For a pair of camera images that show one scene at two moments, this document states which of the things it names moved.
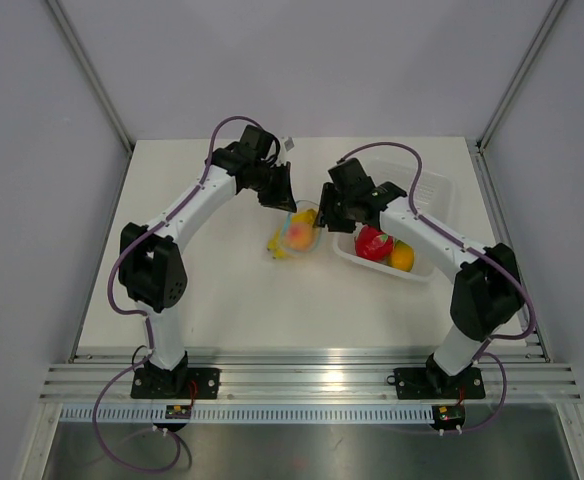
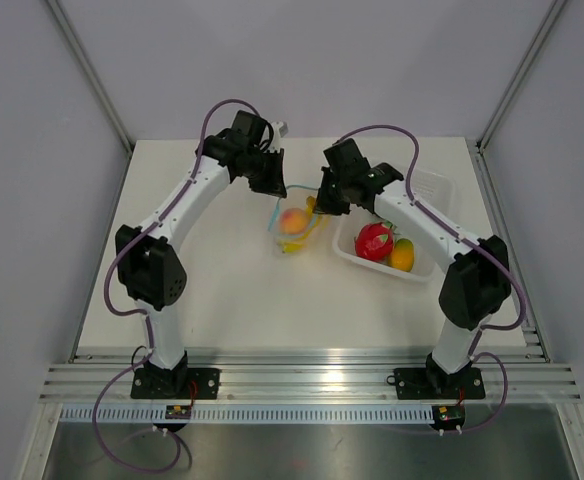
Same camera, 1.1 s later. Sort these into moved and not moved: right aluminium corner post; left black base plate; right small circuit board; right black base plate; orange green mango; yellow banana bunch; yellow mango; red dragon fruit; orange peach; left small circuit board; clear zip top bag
Moved: orange peach; yellow banana bunch; clear zip top bag; yellow mango
Not moved: right black base plate; left black base plate; orange green mango; left small circuit board; right small circuit board; right aluminium corner post; red dragon fruit
